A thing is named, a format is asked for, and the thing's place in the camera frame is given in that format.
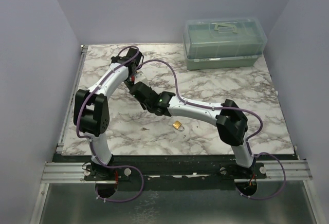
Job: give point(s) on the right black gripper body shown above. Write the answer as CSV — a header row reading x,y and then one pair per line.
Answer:
x,y
144,107

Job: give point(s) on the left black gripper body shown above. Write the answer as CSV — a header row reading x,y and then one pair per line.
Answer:
x,y
131,53

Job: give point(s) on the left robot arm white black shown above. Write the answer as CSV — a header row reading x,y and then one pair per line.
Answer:
x,y
91,112

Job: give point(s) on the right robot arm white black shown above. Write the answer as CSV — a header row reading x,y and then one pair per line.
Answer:
x,y
230,122

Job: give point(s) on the small brass padlock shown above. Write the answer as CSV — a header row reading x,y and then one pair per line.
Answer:
x,y
178,126

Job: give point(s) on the clear lid grey toolbox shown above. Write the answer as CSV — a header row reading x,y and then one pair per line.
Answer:
x,y
223,43

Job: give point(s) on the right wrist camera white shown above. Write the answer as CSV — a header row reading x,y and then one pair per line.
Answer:
x,y
140,77

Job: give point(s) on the black front mounting rail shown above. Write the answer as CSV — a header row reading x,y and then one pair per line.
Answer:
x,y
166,173

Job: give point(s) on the aluminium side rail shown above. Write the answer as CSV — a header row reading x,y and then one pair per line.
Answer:
x,y
60,142

